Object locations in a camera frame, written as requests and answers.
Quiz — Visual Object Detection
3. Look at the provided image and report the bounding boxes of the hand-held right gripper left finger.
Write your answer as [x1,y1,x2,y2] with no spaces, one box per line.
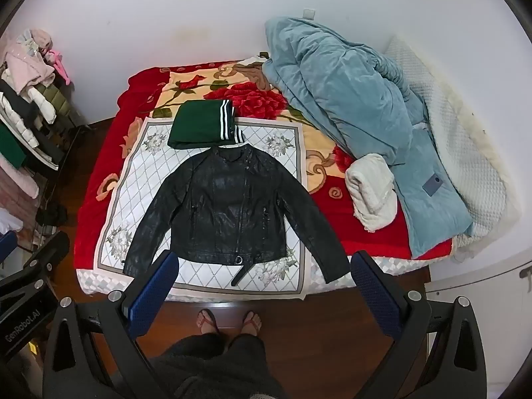
[43,250,179,399]

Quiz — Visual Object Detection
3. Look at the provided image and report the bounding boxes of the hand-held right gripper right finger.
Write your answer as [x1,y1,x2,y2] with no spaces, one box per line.
[350,250,488,399]

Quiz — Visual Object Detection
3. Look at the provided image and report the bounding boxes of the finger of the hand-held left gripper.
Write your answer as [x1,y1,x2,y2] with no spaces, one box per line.
[0,231,70,300]
[0,232,18,264]

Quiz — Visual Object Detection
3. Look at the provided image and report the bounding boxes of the black leather jacket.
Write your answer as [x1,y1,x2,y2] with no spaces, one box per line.
[122,143,351,287]

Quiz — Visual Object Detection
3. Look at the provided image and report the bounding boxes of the metal clothes rack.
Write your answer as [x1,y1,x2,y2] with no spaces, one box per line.
[33,122,90,254]

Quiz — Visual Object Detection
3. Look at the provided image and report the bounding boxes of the bed with checked sheet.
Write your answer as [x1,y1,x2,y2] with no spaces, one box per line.
[75,56,520,302]

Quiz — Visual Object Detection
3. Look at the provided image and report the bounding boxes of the person's left foot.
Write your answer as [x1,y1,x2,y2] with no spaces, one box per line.
[195,309,219,337]

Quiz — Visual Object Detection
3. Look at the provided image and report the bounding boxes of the person's foot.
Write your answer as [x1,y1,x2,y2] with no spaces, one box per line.
[195,309,219,337]
[239,310,263,338]

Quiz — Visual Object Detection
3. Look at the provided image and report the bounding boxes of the person's dark trousers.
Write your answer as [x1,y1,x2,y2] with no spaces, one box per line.
[147,332,287,399]

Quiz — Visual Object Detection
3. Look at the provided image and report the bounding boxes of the white fluffy folded blanket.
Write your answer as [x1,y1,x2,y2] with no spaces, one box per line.
[345,153,399,231]

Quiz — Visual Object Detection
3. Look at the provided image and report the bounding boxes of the person's right foot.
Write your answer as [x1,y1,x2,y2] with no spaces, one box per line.
[239,310,263,338]

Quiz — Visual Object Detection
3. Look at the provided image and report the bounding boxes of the white cabinet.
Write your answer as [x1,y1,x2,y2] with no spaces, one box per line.
[424,253,532,312]

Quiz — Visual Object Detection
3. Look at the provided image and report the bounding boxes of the white floral patterned cloth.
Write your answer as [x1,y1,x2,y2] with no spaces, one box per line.
[92,116,310,300]

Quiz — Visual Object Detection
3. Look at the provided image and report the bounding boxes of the red floral blanket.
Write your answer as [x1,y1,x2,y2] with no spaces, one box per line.
[75,56,454,271]

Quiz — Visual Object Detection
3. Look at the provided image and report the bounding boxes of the green folded garment white stripes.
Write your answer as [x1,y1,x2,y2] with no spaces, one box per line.
[167,100,246,150]

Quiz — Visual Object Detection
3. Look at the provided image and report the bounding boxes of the white textured pad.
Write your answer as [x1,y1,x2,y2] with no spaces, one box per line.
[382,35,522,262]

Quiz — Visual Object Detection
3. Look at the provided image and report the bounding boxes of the light blue quilt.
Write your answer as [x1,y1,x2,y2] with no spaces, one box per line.
[263,17,474,258]

